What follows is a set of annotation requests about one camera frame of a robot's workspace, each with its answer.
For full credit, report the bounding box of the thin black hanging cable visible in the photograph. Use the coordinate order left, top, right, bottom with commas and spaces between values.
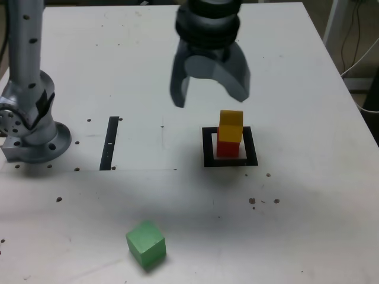
340, 0, 362, 73

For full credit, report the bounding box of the red cube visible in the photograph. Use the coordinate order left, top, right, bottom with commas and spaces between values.
216, 127, 240, 159

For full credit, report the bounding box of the black tape square outline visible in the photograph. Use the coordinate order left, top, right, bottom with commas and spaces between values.
201, 126, 259, 168

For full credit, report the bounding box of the green cube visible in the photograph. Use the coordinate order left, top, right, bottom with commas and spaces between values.
125, 219, 167, 270

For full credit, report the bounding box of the white cable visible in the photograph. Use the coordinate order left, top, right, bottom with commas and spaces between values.
339, 38, 379, 78
354, 99, 379, 114

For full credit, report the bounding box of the black tape strip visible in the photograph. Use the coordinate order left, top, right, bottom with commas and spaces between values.
99, 116, 120, 172

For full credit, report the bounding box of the yellow cube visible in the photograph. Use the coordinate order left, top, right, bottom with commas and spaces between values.
218, 110, 244, 144

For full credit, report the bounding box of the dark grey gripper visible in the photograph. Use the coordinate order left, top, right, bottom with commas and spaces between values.
169, 41, 252, 109

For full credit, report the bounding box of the white frame leg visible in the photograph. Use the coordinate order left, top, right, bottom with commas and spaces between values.
322, 0, 341, 54

